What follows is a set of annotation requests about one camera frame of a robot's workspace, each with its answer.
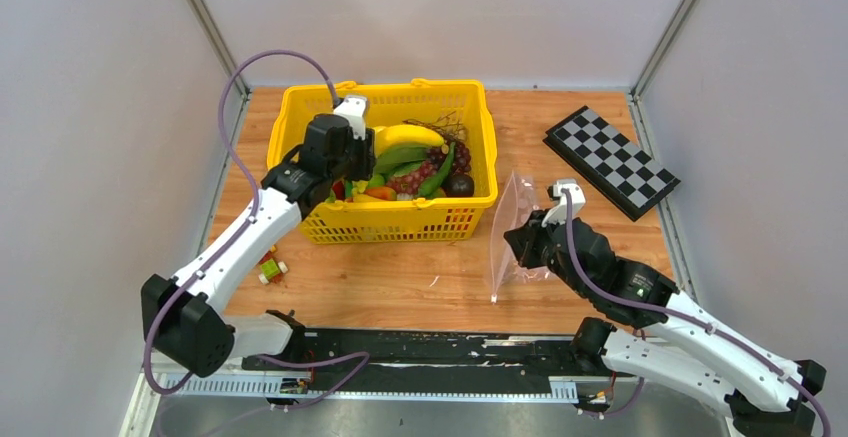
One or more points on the folded black chessboard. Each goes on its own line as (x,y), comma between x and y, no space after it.
(620,170)

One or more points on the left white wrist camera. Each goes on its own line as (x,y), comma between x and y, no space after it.
(354,108)

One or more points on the colourful toy block car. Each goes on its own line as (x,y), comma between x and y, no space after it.
(272,270)

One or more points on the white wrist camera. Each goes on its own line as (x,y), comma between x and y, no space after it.
(354,108)
(569,198)

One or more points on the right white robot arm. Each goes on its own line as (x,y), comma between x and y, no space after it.
(651,329)

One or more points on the white slotted cable duct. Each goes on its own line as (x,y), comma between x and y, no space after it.
(281,385)

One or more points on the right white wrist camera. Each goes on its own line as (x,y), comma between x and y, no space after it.
(569,198)

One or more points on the dark avocado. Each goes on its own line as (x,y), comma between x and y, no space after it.
(459,186)

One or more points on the yellow banana bunch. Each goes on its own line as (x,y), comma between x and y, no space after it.
(405,134)

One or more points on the yellow plastic basket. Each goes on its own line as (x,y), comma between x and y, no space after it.
(451,101)

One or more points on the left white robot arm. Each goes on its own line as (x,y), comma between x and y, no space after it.
(182,315)

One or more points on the green leafy vegetable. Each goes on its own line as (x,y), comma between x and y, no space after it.
(399,155)

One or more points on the green chili pepper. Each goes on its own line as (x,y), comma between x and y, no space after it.
(432,183)

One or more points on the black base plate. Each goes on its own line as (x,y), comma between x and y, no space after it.
(430,360)

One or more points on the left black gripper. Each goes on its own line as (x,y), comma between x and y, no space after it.
(367,153)

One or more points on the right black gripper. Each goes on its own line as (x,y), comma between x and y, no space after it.
(524,239)

